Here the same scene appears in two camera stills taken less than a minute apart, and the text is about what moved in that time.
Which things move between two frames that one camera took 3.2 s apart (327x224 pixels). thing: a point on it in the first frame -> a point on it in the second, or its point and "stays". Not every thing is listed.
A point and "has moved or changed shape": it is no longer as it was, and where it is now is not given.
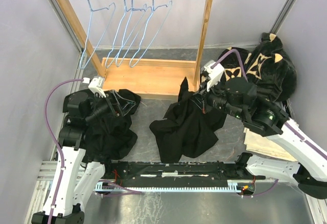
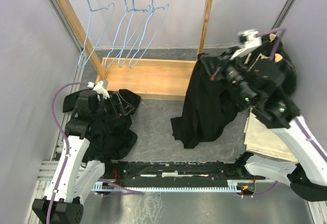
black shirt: [108, 136] stays
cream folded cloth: [256, 142] stays
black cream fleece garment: [268, 67] stays
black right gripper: [206, 99] -> [222, 61]
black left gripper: [124, 104] stays
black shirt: [185, 131] has moved or changed shape
